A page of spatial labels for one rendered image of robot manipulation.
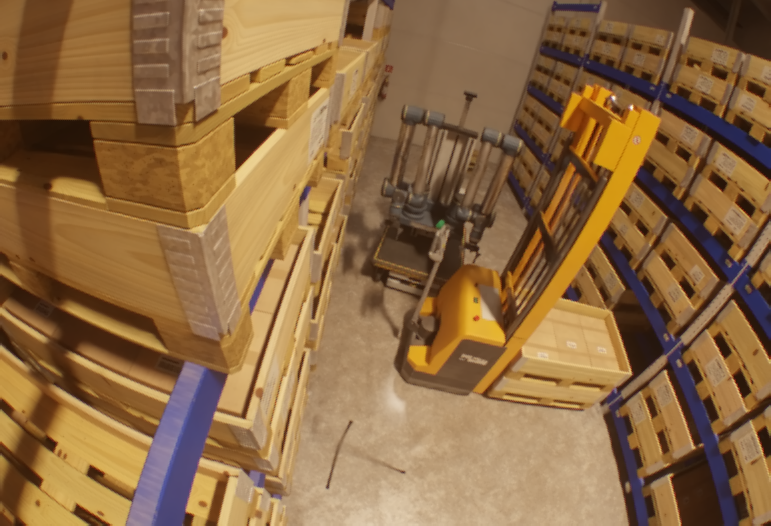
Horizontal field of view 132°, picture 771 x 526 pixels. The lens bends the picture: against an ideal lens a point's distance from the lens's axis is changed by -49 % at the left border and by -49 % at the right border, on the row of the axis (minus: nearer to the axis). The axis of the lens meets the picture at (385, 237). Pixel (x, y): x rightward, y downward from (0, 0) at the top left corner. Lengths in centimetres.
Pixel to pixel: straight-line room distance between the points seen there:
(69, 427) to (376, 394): 238
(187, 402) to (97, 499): 62
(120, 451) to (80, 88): 97
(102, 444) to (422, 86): 723
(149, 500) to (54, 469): 69
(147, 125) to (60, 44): 16
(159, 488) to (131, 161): 49
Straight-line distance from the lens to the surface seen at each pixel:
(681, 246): 345
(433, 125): 291
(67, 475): 124
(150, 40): 33
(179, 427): 64
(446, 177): 362
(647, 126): 188
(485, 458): 305
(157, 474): 63
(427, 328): 291
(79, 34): 42
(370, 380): 302
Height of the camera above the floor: 265
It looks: 37 degrees down
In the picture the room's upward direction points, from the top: 14 degrees clockwise
